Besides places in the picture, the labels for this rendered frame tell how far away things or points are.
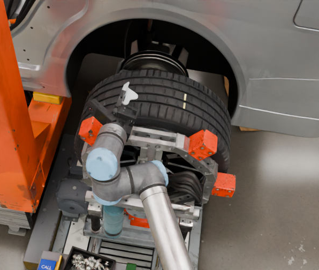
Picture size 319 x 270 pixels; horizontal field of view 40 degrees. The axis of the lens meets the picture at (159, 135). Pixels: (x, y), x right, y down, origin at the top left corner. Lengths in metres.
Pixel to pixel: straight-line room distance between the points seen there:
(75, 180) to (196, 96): 0.90
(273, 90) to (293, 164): 1.19
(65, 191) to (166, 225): 1.06
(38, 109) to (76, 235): 0.75
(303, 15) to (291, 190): 1.52
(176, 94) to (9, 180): 0.76
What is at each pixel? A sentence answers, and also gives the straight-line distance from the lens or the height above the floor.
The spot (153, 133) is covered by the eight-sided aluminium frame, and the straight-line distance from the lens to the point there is 1.63.
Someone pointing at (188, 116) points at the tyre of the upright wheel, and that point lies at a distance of 1.65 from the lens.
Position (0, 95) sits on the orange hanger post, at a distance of 1.46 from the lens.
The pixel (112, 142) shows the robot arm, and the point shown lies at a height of 1.35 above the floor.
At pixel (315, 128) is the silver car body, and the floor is 0.83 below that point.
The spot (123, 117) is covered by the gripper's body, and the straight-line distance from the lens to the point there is 1.45.
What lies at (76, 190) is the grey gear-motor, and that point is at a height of 0.40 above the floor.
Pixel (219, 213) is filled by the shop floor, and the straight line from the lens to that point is 2.78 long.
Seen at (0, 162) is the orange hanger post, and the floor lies 0.94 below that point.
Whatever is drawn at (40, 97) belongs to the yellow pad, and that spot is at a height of 0.71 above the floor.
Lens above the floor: 2.44
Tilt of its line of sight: 54 degrees down
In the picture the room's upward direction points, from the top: 10 degrees clockwise
